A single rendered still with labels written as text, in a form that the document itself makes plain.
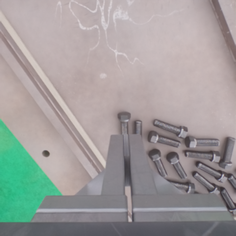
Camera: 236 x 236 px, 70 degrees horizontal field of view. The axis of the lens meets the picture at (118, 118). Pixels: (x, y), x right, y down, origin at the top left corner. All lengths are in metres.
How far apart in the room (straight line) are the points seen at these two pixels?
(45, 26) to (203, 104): 0.26
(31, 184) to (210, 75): 2.20
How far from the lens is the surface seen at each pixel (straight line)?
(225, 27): 0.30
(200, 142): 0.30
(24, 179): 2.31
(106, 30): 0.27
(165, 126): 0.27
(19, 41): 0.30
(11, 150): 2.18
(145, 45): 0.27
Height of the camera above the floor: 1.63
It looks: 74 degrees down
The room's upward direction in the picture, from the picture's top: 176 degrees counter-clockwise
